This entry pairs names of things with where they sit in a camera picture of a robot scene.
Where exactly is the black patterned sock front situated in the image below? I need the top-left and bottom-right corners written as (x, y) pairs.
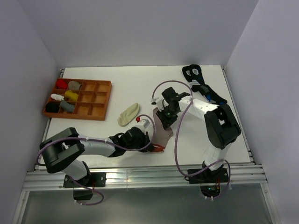
top-left (189, 64), bottom-right (227, 105)

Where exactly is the taupe rolled sock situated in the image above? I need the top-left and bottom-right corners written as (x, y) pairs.
top-left (68, 81), bottom-right (82, 90)

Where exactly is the purple cable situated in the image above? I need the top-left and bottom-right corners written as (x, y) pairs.
top-left (151, 80), bottom-right (231, 199)
top-left (36, 114), bottom-right (156, 206)

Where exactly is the orange compartment tray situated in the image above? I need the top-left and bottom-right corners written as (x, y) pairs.
top-left (43, 78), bottom-right (112, 121)

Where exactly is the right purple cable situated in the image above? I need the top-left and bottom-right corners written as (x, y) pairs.
top-left (151, 80), bottom-right (231, 199)

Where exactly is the red rolled sock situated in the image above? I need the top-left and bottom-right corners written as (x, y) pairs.
top-left (56, 79), bottom-right (68, 90)

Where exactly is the black rolled sock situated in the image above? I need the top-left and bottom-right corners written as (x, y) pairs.
top-left (45, 102), bottom-right (60, 113)

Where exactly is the mauve sock with red stripe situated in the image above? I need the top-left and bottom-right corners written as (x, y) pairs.
top-left (152, 108), bottom-right (173, 153)

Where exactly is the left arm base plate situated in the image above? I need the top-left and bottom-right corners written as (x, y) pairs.
top-left (63, 172), bottom-right (106, 188)

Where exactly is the black patterned sock back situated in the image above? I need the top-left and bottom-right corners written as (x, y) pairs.
top-left (182, 66), bottom-right (192, 83)

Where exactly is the white rolled sock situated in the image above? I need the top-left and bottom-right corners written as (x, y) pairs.
top-left (50, 93), bottom-right (64, 101)

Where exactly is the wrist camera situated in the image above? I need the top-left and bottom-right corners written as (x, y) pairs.
top-left (151, 98), bottom-right (164, 111)
top-left (135, 117), bottom-right (150, 132)

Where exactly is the grey rolled sock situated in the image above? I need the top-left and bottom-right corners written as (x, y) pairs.
top-left (60, 100), bottom-right (75, 113)

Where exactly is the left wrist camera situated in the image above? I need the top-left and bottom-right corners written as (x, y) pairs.
top-left (135, 117), bottom-right (150, 132)

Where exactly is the black patterned sock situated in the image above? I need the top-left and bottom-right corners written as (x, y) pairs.
top-left (182, 66), bottom-right (192, 83)
top-left (189, 64), bottom-right (227, 105)

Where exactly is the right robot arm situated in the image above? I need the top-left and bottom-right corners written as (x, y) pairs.
top-left (151, 87), bottom-right (241, 182)

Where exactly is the cream ankle sock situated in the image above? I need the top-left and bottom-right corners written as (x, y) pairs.
top-left (117, 103), bottom-right (139, 127)

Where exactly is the aluminium front rail frame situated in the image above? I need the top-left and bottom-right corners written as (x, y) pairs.
top-left (22, 164), bottom-right (268, 191)

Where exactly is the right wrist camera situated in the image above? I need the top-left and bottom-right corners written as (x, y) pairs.
top-left (151, 98), bottom-right (164, 111)

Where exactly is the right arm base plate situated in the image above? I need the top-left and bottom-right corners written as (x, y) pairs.
top-left (187, 167), bottom-right (228, 184)

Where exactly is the yellow rolled sock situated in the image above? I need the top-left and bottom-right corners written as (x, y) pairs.
top-left (65, 90), bottom-right (79, 101)

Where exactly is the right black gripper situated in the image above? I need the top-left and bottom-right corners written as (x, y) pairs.
top-left (156, 105), bottom-right (179, 130)

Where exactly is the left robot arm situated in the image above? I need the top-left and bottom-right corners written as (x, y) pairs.
top-left (39, 127), bottom-right (154, 186)

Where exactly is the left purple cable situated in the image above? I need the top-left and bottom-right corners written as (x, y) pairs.
top-left (36, 114), bottom-right (156, 206)

